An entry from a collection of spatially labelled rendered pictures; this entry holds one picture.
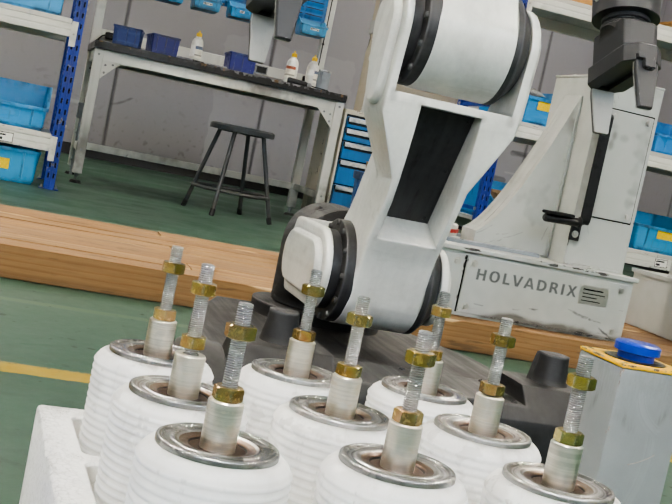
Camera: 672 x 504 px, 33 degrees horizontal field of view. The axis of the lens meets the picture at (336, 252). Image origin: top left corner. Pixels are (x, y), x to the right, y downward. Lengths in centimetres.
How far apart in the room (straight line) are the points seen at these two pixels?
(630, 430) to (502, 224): 223
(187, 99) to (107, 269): 653
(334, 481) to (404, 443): 5
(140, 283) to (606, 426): 186
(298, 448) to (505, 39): 73
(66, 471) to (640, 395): 48
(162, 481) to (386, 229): 87
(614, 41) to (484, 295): 160
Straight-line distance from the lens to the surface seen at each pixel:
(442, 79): 139
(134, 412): 76
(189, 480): 64
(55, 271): 269
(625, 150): 322
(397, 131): 138
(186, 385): 78
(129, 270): 270
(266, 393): 90
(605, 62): 151
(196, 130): 918
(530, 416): 135
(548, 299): 310
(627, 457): 100
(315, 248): 150
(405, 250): 147
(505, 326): 86
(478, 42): 138
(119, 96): 911
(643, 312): 377
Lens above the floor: 44
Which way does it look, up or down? 5 degrees down
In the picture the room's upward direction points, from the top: 12 degrees clockwise
